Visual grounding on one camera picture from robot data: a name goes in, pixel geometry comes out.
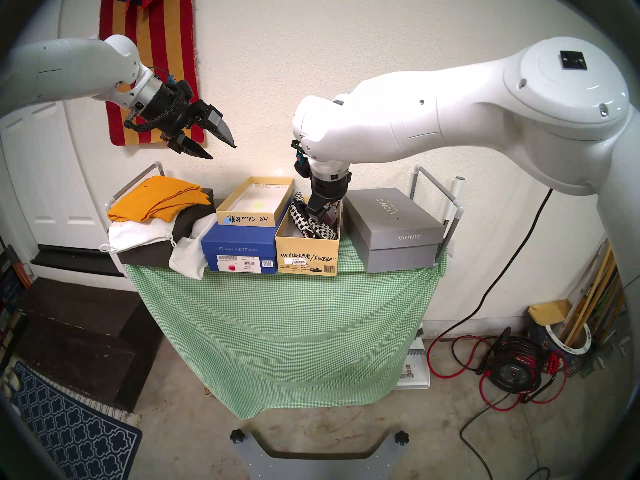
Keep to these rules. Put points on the bundle of wooden sticks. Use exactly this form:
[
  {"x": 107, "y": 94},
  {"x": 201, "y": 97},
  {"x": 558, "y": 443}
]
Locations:
[{"x": 590, "y": 294}]

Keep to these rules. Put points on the tan shoe box lid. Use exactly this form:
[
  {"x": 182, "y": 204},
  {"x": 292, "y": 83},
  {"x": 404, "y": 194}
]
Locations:
[{"x": 250, "y": 219}]

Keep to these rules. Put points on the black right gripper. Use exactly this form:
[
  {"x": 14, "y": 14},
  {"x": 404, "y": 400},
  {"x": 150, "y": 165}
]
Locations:
[{"x": 330, "y": 188}]

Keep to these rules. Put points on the white plastic pipe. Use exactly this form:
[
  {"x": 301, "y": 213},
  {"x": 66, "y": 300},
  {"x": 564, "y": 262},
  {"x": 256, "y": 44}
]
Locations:
[{"x": 458, "y": 199}]

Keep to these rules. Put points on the red yellow striped flag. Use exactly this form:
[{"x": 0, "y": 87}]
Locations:
[{"x": 150, "y": 24}]

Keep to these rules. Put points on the grey pipe rack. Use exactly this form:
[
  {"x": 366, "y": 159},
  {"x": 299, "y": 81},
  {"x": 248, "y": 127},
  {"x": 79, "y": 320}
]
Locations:
[{"x": 437, "y": 184}]

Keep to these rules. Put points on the blue patterned rug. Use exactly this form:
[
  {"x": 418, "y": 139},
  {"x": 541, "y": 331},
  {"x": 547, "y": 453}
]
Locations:
[{"x": 65, "y": 434}]

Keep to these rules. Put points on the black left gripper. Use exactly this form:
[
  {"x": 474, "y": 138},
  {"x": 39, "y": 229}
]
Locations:
[{"x": 172, "y": 109}]

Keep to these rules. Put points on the grey Vionic shoe box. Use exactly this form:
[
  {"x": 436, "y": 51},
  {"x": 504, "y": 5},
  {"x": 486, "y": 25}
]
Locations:
[{"x": 400, "y": 256}]

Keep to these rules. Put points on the red plug connector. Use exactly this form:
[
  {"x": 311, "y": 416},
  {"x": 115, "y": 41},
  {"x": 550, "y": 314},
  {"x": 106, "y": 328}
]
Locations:
[{"x": 555, "y": 363}]

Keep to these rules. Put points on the orange folded cloth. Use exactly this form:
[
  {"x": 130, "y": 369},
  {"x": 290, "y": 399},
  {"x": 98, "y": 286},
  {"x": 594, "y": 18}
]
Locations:
[{"x": 155, "y": 199}]

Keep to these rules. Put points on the houndstooth slingback heel shoe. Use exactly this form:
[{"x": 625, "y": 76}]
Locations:
[
  {"x": 327, "y": 231},
  {"x": 300, "y": 215}
]

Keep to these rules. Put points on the dark wooden step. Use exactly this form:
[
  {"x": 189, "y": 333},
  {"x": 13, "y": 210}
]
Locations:
[{"x": 75, "y": 334}]

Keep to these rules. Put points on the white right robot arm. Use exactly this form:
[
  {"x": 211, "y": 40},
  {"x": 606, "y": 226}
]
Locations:
[{"x": 475, "y": 99}]

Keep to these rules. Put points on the wooden pole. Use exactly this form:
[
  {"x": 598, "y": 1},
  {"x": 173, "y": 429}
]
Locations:
[{"x": 602, "y": 304}]

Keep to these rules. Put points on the blue white painted pot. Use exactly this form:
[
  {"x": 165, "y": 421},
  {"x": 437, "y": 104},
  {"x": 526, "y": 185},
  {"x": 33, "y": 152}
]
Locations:
[{"x": 575, "y": 354}]

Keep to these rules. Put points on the tan open shoe box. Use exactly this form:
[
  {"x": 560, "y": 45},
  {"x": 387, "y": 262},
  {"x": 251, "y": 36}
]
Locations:
[{"x": 305, "y": 256}]

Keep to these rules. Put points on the black base knob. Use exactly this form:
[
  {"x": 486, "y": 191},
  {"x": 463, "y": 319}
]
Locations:
[
  {"x": 401, "y": 438},
  {"x": 238, "y": 437}
]

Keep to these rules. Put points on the blue Stuart Weitzman shoe box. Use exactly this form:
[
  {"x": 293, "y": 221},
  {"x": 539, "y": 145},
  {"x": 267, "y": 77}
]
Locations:
[{"x": 235, "y": 246}]

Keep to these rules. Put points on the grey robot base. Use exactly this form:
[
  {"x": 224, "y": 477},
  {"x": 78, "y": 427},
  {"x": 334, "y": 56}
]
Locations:
[{"x": 320, "y": 466}]

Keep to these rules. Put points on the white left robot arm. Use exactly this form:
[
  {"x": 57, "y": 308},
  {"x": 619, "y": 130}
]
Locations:
[{"x": 60, "y": 69}]

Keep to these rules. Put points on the white panel door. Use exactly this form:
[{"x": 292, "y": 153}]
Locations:
[{"x": 50, "y": 184}]

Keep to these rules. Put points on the grey table side rail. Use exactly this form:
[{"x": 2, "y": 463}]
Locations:
[{"x": 159, "y": 166}]

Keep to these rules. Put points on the dark brown box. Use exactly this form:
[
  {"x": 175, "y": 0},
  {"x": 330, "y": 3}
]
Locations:
[{"x": 145, "y": 256}]

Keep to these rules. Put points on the green checkered tablecloth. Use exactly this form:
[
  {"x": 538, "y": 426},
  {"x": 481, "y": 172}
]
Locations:
[{"x": 285, "y": 334}]

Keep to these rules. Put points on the white appliance under table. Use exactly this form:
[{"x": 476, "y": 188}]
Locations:
[{"x": 415, "y": 371}]

